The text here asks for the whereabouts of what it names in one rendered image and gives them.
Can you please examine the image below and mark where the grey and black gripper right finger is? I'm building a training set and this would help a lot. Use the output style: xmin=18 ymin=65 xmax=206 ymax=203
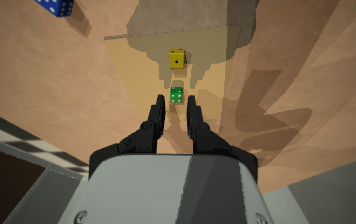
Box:
xmin=186 ymin=95 xmax=258 ymax=186

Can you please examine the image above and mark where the tan mat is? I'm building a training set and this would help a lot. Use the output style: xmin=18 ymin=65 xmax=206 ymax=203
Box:
xmin=102 ymin=24 xmax=242 ymax=123

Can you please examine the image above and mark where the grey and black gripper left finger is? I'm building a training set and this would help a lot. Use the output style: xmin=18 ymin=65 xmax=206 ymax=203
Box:
xmin=88 ymin=94 xmax=166 ymax=181

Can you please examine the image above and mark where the yellow die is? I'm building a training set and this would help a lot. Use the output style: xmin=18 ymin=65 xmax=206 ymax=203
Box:
xmin=169 ymin=49 xmax=185 ymax=69

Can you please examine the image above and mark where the blue die with white pips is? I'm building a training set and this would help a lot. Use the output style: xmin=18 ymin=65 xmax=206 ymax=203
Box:
xmin=35 ymin=0 xmax=74 ymax=17

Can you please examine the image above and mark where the green die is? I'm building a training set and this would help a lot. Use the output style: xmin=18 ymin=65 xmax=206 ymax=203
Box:
xmin=170 ymin=87 xmax=182 ymax=102

